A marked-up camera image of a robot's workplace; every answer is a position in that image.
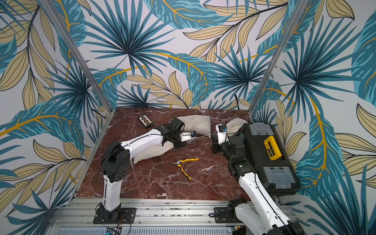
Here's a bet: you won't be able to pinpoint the black charger board with leads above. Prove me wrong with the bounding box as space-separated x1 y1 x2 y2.
138 114 154 128

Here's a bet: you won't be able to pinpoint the cream cloth bag back right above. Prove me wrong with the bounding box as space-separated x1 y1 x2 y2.
226 117 248 137

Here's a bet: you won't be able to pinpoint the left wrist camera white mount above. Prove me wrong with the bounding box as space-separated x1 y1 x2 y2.
180 131 197 142

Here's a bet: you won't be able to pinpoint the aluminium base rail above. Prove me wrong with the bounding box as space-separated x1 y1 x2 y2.
46 198 241 235

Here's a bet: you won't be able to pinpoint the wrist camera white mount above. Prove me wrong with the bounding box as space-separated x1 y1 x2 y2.
180 131 197 142
215 124 228 145

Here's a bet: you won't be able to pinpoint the left aluminium frame post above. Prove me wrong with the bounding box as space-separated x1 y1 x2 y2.
40 0 113 113

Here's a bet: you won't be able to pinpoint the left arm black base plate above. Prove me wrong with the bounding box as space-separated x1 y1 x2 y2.
93 203 137 224

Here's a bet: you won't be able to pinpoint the yellow handled pliers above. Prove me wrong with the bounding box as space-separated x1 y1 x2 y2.
171 158 200 181

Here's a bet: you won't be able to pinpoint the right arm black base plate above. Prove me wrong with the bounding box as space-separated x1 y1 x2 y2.
208 198 247 224

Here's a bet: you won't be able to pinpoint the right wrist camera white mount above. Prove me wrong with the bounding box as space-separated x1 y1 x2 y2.
215 124 228 145

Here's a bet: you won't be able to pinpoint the aluminium frame post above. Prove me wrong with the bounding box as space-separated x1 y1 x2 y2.
248 0 308 122
40 0 113 113

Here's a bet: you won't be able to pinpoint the cream cloth bag wall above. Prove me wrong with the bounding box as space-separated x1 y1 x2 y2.
133 141 174 164

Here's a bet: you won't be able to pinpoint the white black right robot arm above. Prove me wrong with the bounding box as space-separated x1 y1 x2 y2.
211 132 305 235

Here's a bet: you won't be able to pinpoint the cream cloth soil bag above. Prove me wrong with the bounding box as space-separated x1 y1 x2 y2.
177 115 211 136

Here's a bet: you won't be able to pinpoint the black yellow toolbox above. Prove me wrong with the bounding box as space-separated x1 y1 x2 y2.
240 122 300 196

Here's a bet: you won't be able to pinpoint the right aluminium frame post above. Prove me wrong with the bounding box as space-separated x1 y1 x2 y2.
248 0 308 122

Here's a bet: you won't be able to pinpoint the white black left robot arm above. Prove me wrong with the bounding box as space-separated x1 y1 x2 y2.
93 118 197 224

